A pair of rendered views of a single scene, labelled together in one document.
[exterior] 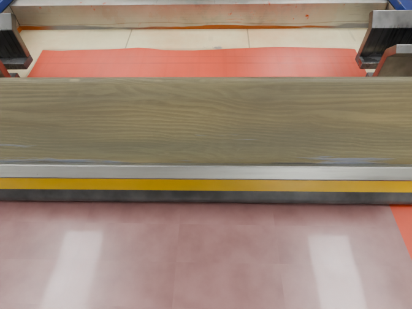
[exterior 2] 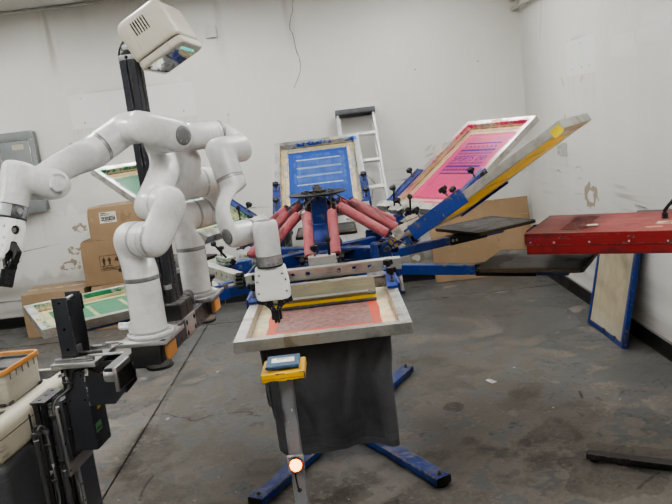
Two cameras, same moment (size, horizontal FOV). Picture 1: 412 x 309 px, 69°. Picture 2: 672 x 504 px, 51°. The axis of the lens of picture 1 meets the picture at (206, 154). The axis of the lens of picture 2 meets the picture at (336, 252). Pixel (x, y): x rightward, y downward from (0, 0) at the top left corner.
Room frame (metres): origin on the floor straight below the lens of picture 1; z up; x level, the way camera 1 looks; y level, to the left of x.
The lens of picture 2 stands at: (-2.55, 0.05, 1.65)
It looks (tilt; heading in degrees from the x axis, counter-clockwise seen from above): 10 degrees down; 358
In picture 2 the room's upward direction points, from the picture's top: 7 degrees counter-clockwise
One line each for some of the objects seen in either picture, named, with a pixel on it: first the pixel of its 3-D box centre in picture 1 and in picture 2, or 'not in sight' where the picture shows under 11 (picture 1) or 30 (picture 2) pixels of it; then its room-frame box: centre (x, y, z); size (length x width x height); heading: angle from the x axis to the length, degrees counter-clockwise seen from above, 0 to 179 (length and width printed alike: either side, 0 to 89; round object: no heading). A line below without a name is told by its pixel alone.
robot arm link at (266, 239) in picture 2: not in sight; (260, 236); (-0.47, 0.19, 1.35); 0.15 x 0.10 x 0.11; 42
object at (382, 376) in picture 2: not in sight; (331, 394); (-0.24, 0.04, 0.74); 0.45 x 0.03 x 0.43; 87
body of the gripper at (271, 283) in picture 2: not in sight; (272, 280); (-0.51, 0.17, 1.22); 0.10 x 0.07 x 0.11; 87
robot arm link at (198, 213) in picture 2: not in sight; (189, 225); (-0.20, 0.44, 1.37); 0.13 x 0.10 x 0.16; 132
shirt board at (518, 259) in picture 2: not in sight; (446, 267); (0.74, -0.59, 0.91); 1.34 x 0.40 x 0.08; 57
